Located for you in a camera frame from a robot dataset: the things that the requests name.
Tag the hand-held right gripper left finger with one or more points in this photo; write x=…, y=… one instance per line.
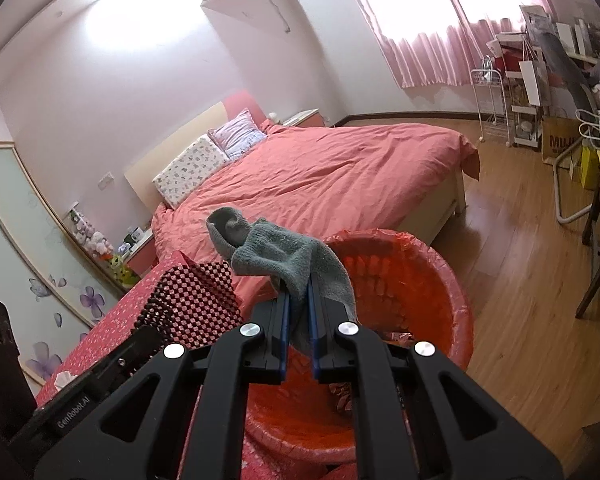
x=285, y=340

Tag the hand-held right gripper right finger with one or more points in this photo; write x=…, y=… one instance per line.
x=314, y=340

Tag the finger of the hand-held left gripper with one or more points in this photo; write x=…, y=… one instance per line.
x=70, y=412

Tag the grey sock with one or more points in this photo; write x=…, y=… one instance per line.
x=280, y=255

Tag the red black checkered pouch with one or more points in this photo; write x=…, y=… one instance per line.
x=200, y=300

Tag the red plastic laundry basket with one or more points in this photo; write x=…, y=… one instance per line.
x=445, y=285

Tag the white crumpled tissue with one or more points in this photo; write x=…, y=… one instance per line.
x=65, y=380

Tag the red floral tablecloth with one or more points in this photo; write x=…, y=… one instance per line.
x=120, y=310

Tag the flower print wardrobe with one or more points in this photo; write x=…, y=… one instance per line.
x=30, y=240

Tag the hanging plush toys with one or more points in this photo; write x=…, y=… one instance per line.
x=97, y=242

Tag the bed with pink duvet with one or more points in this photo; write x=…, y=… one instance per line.
x=330, y=175

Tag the pink white nightstand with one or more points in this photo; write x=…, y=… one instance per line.
x=305, y=119
x=142, y=255

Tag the white cup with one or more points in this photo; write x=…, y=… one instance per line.
x=136, y=234

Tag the white patterned pillow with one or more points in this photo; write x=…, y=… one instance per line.
x=190, y=172

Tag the purple striped pillow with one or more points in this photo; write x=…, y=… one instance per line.
x=237, y=135

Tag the dark wooden chair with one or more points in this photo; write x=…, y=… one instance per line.
x=597, y=270

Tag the white shelf cart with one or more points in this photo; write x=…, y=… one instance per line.
x=525, y=135

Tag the pink curtain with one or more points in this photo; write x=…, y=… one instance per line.
x=500, y=5
x=420, y=55

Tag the brown paper bag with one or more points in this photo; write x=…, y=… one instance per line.
x=555, y=140

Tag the yellow paper bag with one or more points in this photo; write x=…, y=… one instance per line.
x=590, y=170

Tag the white air conditioner pipe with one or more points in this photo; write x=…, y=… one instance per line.
x=277, y=7

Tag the tall white paper bag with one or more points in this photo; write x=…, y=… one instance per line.
x=532, y=82

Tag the grey jacket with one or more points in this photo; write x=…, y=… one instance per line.
x=560, y=65

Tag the wall switch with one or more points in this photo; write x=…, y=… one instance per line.
x=107, y=180

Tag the white tube frame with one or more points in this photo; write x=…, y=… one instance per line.
x=560, y=195

